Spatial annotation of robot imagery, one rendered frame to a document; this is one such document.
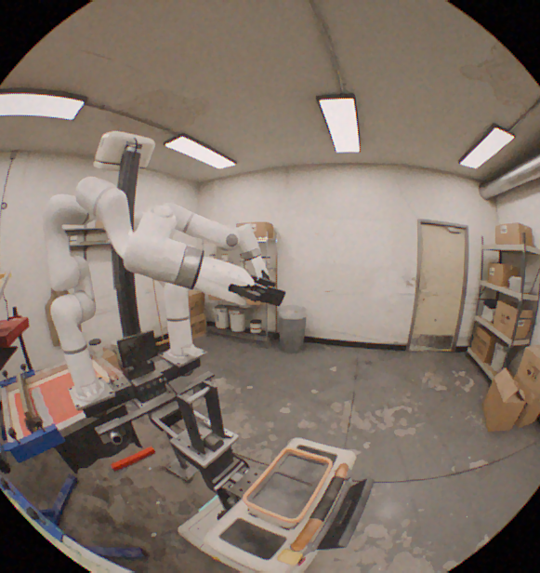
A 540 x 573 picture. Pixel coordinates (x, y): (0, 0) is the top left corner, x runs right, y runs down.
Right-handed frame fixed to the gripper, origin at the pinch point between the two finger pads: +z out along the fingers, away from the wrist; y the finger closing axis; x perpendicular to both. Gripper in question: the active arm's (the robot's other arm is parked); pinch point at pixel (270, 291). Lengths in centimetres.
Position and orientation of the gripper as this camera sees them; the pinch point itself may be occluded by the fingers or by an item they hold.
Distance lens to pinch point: 45.1
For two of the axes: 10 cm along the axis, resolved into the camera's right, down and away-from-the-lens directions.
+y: 3.4, 3.4, -8.8
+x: 3.8, -9.0, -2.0
